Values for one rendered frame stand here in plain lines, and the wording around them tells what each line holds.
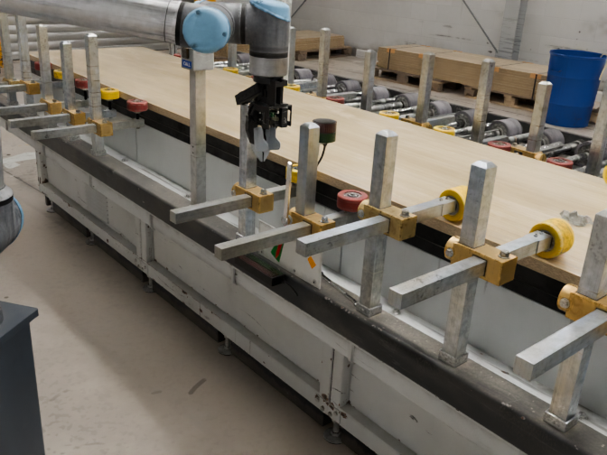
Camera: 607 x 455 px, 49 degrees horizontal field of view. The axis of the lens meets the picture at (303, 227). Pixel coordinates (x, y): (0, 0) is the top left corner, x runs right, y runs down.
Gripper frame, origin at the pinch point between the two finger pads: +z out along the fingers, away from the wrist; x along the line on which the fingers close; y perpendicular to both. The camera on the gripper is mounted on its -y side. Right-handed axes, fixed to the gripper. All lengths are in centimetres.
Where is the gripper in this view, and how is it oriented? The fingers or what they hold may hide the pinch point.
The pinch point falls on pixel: (260, 155)
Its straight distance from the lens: 166.8
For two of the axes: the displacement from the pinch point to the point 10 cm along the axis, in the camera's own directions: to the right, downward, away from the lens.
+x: 7.7, -2.1, 6.1
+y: 6.4, 3.2, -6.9
